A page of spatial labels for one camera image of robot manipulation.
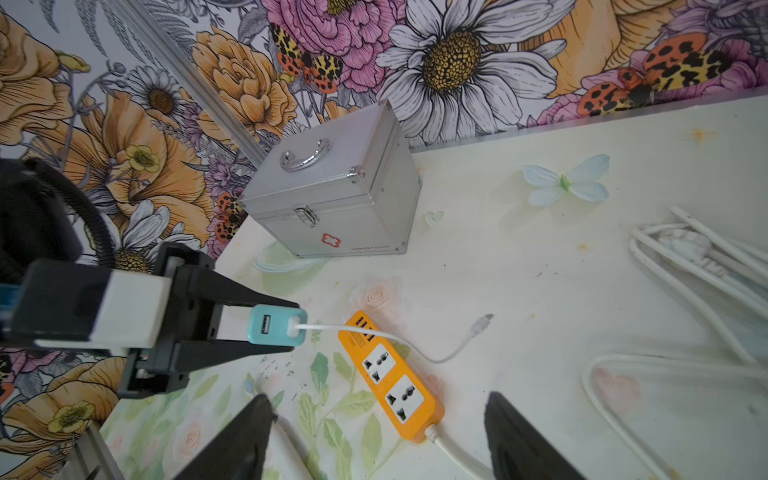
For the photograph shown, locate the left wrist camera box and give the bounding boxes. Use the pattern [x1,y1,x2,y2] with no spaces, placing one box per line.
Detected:
[1,259,172,353]

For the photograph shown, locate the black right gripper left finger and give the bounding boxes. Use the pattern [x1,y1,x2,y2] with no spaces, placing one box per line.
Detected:
[175,394,275,480]

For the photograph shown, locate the white USB charging cable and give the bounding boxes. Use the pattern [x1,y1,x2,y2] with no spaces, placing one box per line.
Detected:
[287,313,495,365]

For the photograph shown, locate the white power strip cord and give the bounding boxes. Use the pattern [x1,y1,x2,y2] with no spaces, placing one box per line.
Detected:
[424,353,768,480]

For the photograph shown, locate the white coiled power cable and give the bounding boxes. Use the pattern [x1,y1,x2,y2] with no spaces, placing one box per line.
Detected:
[628,205,768,367]

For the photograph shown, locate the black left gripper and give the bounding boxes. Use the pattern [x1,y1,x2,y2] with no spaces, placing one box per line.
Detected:
[118,242,299,399]

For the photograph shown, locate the orange power strip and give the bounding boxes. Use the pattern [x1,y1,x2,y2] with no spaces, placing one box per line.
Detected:
[338,311,445,444]

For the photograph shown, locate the silver aluminium first-aid case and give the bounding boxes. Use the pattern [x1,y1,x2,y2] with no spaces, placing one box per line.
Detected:
[238,101,422,258]

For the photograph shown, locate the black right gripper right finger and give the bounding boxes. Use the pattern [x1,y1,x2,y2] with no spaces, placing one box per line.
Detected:
[484,391,585,480]

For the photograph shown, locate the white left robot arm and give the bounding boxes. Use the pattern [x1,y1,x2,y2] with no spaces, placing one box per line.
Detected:
[1,159,307,399]

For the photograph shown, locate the teal USB charger plug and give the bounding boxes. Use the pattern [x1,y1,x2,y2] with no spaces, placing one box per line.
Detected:
[247,304,308,347]

